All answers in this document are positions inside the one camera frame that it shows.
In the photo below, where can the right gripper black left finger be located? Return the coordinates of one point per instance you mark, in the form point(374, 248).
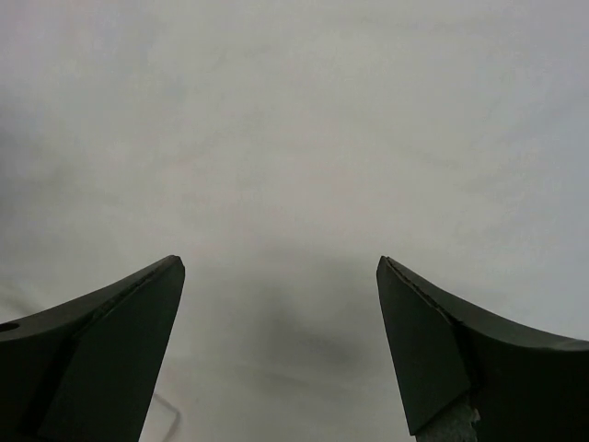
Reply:
point(86, 370)

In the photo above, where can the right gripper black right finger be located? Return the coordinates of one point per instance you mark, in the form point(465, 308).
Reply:
point(466, 374)

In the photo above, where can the white printed t shirt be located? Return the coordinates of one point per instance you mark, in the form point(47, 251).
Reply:
point(281, 148)

